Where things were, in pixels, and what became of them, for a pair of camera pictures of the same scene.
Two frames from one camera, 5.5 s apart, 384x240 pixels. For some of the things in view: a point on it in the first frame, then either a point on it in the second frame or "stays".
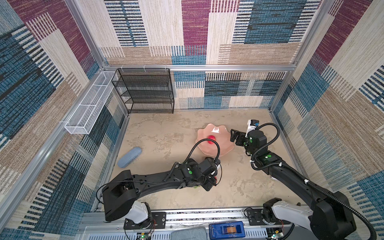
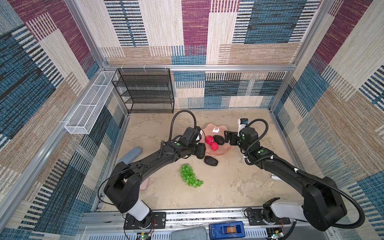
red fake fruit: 211,137 stays
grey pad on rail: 199,233 stays
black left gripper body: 207,183 → 197,150
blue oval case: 128,157 stays
